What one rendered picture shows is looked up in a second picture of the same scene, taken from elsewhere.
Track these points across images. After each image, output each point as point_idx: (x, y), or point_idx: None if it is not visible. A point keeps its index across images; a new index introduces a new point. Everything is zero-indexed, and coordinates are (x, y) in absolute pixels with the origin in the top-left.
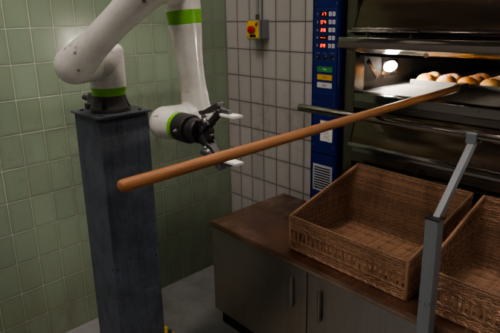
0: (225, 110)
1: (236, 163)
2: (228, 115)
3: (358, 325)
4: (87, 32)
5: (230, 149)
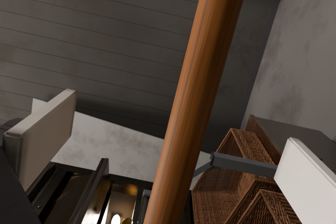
0: (2, 125)
1: (289, 141)
2: (47, 103)
3: None
4: None
5: (198, 1)
